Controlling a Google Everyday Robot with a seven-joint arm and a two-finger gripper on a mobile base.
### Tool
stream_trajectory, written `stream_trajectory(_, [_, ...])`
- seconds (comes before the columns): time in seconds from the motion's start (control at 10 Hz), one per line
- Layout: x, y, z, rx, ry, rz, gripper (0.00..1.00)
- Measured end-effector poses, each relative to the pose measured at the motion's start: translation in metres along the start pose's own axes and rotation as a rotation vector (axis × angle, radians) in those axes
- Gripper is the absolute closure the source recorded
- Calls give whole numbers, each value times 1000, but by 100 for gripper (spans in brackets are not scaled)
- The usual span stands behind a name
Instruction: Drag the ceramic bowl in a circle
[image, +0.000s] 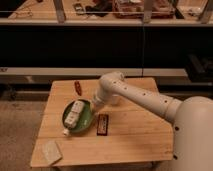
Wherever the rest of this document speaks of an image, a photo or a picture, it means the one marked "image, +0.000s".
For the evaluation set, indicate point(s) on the white cylindrical gripper wrist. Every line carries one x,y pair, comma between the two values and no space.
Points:
97,103

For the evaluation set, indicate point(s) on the green ceramic bowl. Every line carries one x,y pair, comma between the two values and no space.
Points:
85,119

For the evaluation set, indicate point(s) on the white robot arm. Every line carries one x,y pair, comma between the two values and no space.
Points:
192,119

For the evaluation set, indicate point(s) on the dark red chocolate bar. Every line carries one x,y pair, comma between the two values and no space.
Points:
102,127

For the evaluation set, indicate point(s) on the small red brown object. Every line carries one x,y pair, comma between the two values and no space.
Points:
78,88

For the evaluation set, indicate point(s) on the white plastic bottle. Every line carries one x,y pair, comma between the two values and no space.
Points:
73,116

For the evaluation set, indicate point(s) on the wooden table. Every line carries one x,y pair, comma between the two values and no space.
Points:
134,134

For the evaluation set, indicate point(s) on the pale yellow sponge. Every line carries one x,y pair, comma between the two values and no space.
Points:
51,152

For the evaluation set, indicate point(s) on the reddish tray of items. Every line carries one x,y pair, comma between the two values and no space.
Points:
136,9

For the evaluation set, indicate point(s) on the black device on shelf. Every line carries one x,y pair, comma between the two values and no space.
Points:
79,9

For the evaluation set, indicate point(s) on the long wooden workbench shelf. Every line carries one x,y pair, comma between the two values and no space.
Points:
100,13

